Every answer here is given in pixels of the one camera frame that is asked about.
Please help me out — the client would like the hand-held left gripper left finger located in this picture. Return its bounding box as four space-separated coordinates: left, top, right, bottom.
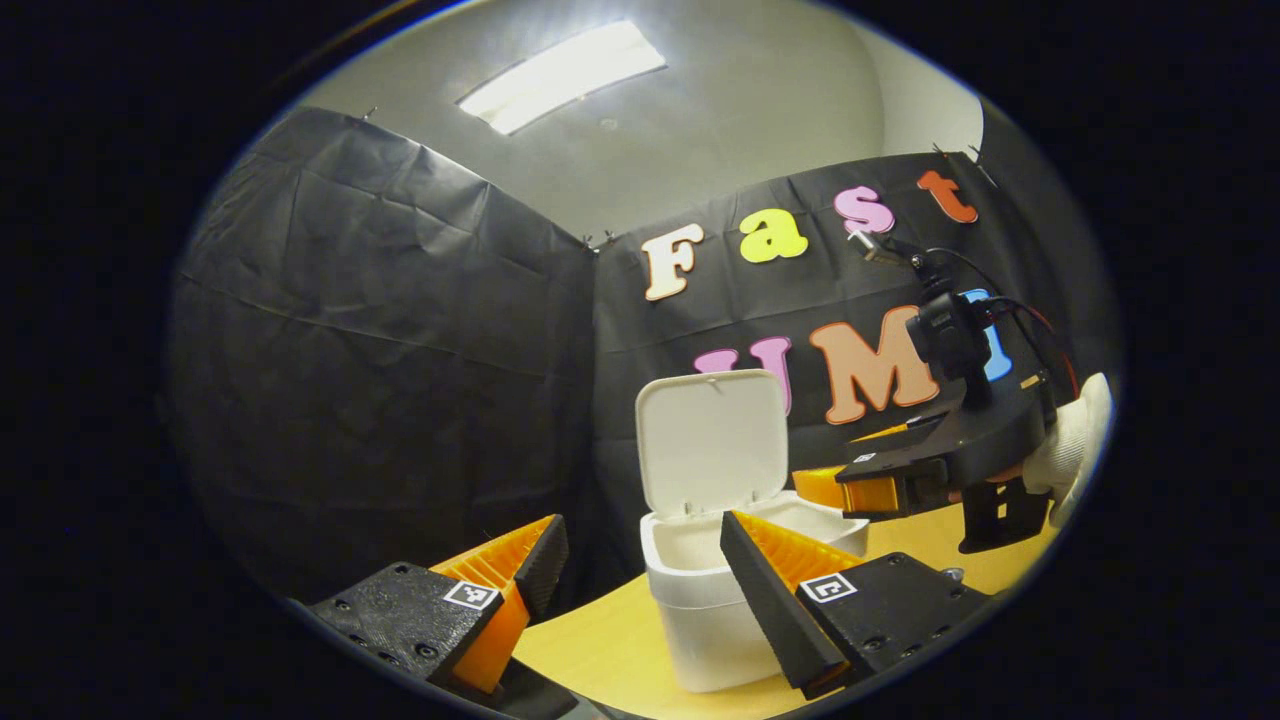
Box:
303 513 571 698

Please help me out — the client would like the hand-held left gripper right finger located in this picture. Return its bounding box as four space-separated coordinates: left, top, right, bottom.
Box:
718 508 993 701

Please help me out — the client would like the white desktop garbage bin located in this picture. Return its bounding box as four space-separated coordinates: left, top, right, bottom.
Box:
635 368 871 694

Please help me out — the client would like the wooden desktop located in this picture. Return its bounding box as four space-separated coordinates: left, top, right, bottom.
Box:
510 498 1063 720

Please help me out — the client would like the ceiling light panel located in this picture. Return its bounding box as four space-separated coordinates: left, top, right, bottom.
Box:
457 20 668 137

